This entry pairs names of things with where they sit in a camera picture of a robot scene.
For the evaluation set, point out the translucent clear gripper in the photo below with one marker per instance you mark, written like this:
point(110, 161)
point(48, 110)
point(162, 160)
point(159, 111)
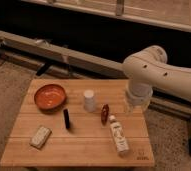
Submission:
point(133, 102)

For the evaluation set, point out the white ceramic cup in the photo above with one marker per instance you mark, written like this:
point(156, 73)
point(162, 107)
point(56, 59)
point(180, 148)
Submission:
point(89, 100)

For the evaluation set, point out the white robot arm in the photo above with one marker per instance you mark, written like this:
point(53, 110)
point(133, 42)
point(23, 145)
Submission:
point(148, 68)

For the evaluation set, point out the black cylindrical eraser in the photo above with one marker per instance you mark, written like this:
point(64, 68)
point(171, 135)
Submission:
point(66, 118)

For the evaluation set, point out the small brown red bottle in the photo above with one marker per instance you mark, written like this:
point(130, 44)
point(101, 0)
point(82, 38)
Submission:
point(104, 114)

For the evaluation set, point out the white lotion bottle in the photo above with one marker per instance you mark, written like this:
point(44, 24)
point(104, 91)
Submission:
point(121, 143)

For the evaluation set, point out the wooden board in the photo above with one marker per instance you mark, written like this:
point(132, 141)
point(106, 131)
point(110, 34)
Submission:
point(87, 143)

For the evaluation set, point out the orange bowl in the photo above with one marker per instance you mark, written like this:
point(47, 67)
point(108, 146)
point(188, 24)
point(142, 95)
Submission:
point(50, 96)

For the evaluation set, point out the white rectangular sponge block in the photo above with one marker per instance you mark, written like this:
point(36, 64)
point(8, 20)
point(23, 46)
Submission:
point(40, 137)

